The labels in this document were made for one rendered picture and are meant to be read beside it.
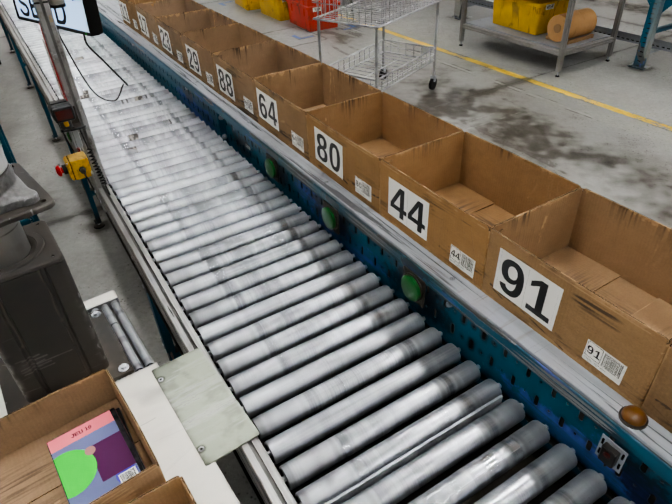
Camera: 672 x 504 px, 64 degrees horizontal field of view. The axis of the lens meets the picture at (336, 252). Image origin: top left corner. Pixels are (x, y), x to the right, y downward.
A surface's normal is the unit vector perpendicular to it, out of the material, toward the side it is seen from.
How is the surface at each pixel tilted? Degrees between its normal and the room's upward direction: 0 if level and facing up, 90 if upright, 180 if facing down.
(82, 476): 0
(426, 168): 89
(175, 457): 0
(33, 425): 89
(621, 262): 89
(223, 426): 0
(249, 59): 90
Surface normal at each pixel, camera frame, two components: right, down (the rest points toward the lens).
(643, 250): -0.85, 0.33
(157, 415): -0.04, -0.80
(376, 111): 0.51, 0.49
